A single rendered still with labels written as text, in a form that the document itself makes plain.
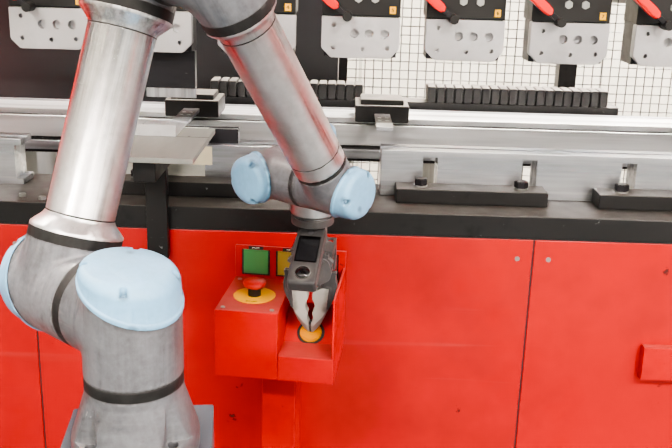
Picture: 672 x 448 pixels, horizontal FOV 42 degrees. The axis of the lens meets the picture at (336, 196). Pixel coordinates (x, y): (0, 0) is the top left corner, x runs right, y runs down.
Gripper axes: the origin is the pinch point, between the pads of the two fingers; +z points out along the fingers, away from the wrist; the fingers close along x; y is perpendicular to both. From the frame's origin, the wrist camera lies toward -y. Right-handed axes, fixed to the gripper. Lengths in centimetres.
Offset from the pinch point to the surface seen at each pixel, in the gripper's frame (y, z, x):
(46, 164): 71, -1, 79
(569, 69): 117, -21, -56
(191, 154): 11.7, -25.9, 23.0
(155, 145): 17.0, -25.5, 31.3
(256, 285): -0.6, -7.5, 9.1
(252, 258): 9.4, -7.7, 11.9
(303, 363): -6.8, 3.1, 0.1
